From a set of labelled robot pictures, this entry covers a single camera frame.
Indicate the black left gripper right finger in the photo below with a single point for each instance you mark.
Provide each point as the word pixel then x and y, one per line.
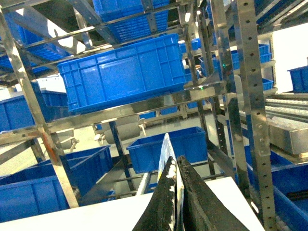
pixel 202 210

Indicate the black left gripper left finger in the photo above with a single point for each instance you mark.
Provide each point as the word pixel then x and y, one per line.
pixel 159 215

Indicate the flower gift bag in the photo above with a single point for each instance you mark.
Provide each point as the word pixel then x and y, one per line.
pixel 166 152

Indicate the blue crate behind table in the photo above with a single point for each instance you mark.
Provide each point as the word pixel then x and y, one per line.
pixel 145 153

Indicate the blue ribbed crate on shelf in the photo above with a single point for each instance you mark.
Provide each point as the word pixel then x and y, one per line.
pixel 125 75

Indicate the stainless steel shelf rack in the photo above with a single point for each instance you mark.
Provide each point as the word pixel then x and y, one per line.
pixel 220 57

